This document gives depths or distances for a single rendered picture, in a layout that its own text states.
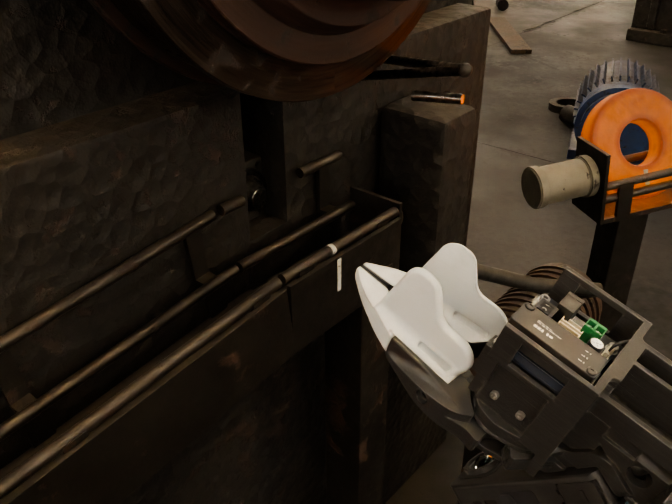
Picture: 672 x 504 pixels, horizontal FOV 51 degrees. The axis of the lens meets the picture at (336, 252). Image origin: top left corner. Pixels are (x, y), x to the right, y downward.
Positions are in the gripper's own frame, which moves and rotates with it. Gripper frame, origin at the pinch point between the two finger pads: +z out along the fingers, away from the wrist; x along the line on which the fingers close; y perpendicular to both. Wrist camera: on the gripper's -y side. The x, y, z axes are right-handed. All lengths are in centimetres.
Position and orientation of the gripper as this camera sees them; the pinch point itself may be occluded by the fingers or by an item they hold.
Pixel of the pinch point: (372, 289)
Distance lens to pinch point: 43.9
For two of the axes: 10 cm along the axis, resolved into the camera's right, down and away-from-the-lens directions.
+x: -6.4, 3.9, -6.6
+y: 2.4, -7.2, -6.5
